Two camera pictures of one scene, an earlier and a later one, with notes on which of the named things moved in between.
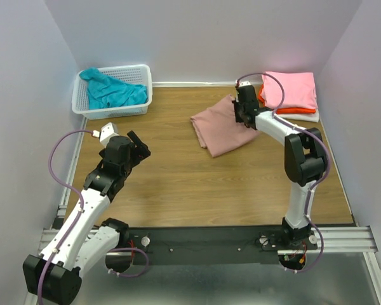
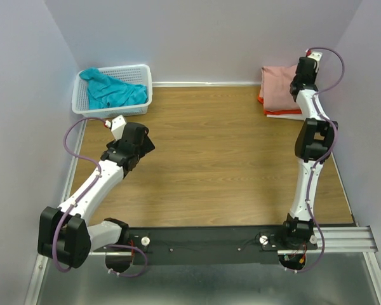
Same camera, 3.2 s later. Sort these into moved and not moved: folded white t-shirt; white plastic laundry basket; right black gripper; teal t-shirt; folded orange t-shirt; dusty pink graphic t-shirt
Moved: dusty pink graphic t-shirt; right black gripper
Not moved: teal t-shirt; folded orange t-shirt; folded white t-shirt; white plastic laundry basket
